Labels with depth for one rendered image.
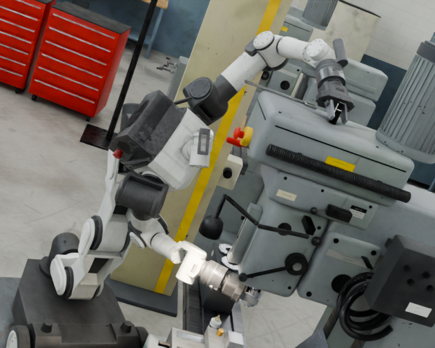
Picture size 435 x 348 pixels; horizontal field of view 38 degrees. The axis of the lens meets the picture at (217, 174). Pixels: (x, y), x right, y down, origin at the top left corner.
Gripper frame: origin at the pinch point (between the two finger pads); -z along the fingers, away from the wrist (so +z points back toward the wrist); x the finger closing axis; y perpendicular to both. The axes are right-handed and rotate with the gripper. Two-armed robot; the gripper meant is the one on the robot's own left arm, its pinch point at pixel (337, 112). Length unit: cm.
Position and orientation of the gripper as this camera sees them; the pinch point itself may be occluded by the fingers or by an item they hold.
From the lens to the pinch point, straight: 193.5
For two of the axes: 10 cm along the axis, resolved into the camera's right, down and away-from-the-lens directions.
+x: -9.0, -2.1, -3.9
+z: -0.5, -8.3, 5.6
